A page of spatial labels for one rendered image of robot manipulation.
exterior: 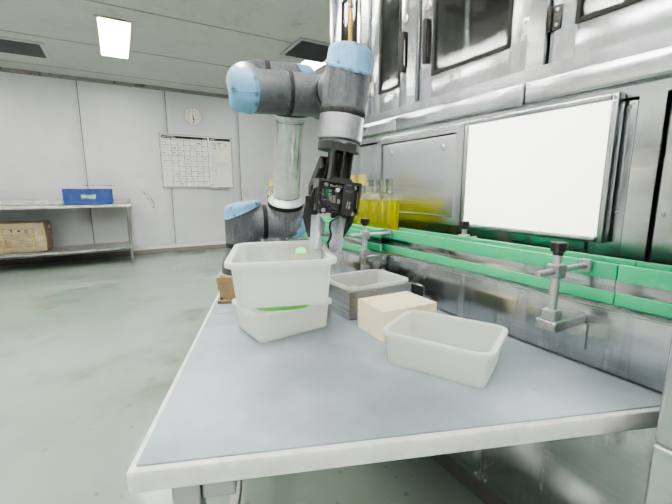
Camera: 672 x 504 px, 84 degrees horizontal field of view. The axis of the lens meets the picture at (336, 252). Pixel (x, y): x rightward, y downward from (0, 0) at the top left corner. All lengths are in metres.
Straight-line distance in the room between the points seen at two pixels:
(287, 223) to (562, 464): 1.06
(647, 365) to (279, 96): 0.81
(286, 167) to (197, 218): 6.01
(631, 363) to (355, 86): 0.70
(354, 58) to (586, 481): 1.18
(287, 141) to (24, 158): 6.17
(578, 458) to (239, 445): 0.96
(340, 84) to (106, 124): 6.54
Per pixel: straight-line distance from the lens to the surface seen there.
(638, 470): 1.24
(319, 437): 0.61
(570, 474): 1.35
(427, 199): 1.42
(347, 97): 0.63
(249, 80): 0.70
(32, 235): 6.48
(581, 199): 1.10
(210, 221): 7.17
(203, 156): 7.14
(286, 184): 1.18
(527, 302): 0.97
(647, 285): 0.88
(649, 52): 1.10
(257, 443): 0.61
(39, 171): 7.07
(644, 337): 0.88
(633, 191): 1.08
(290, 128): 1.13
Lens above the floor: 1.11
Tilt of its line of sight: 10 degrees down
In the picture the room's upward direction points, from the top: straight up
